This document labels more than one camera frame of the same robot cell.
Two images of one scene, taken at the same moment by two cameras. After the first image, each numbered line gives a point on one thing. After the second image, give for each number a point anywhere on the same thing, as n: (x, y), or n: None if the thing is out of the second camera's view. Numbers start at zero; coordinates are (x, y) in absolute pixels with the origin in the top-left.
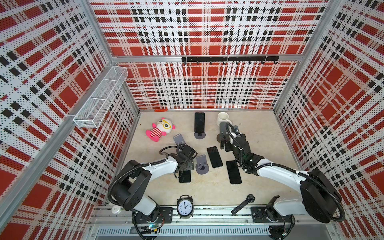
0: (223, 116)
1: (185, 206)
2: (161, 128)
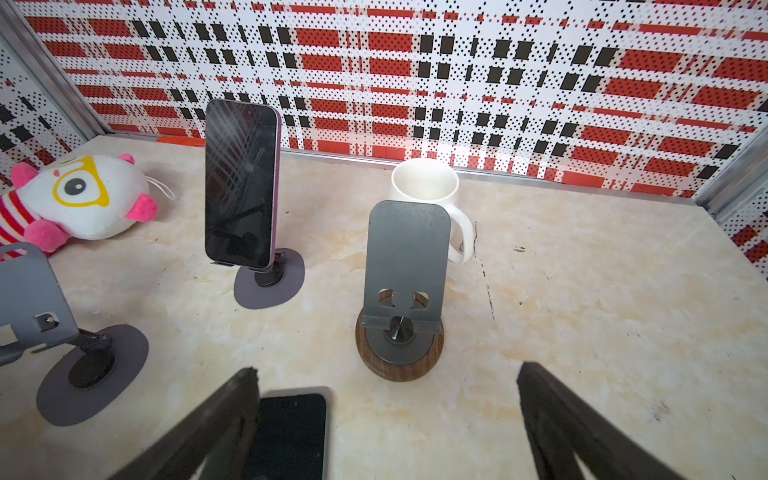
0: (431, 180)
1: None
2: (79, 197)
